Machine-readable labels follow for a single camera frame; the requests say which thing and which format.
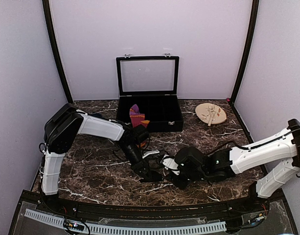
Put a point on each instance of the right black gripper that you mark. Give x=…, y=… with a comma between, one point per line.
x=180, y=184

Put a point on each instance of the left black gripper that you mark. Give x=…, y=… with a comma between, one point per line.
x=138, y=166

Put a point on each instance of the maroon orange purple sock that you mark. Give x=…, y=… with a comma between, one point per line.
x=139, y=124

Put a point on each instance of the black storage box with lid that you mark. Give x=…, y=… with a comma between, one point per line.
x=151, y=83

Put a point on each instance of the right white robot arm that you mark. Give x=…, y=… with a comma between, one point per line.
x=284, y=147

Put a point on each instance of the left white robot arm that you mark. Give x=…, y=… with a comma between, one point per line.
x=62, y=129

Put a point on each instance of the dark blue cup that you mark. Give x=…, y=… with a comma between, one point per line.
x=97, y=115

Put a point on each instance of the black front rail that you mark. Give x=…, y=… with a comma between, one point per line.
x=92, y=211

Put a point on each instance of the left black frame post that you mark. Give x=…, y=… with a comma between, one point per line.
x=55, y=50

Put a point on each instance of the black frame post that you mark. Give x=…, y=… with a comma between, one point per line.
x=55, y=50
x=246, y=51

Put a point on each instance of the right black frame post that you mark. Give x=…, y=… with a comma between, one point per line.
x=246, y=51

